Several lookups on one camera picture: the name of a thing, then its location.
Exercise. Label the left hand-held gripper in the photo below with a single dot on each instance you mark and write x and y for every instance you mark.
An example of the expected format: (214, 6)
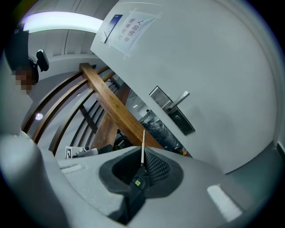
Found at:
(82, 153)

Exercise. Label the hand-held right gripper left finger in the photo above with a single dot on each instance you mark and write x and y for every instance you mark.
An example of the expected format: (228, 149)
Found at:
(84, 173)

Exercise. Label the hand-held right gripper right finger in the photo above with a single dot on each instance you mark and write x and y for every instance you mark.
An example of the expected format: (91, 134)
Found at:
(196, 200)

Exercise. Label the white door with handle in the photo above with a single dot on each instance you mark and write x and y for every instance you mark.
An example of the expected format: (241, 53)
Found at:
(211, 78)

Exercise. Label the dark blue door plate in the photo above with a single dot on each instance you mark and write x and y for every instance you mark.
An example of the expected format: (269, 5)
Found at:
(111, 27)

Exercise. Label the black metal stair balusters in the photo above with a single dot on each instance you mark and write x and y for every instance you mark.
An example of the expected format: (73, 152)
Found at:
(89, 124)

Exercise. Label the black bag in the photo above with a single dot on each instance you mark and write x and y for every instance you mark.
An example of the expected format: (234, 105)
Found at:
(123, 142)

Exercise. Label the small red yellow item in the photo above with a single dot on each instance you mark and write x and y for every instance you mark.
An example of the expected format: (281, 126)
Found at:
(184, 151)

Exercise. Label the curved wooden stair railing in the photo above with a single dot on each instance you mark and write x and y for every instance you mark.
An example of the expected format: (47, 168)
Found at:
(55, 104)

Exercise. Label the straight wooden stair beam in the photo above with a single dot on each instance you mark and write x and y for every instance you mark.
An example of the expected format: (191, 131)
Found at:
(111, 104)

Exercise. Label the round recessed ceiling light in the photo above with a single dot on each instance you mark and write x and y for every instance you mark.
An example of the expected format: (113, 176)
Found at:
(39, 116)

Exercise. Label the plastic-wrapped dark goods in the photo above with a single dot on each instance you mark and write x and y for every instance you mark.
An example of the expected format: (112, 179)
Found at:
(160, 131)

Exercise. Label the person's head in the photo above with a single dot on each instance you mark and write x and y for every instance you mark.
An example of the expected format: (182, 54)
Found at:
(24, 78)

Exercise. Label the taped white paper sign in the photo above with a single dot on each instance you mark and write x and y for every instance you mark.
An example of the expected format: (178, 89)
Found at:
(135, 31)

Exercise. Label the long ceiling light panel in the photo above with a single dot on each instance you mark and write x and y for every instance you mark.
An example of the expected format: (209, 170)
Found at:
(62, 21)

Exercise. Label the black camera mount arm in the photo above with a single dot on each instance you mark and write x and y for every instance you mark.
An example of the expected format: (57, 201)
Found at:
(42, 60)

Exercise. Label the black head-worn camera headset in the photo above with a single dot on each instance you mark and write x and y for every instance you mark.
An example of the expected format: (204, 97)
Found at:
(16, 49)

